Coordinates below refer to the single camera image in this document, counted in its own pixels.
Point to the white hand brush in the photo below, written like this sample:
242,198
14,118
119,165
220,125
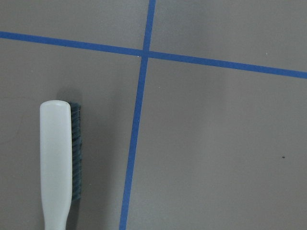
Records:
60,160

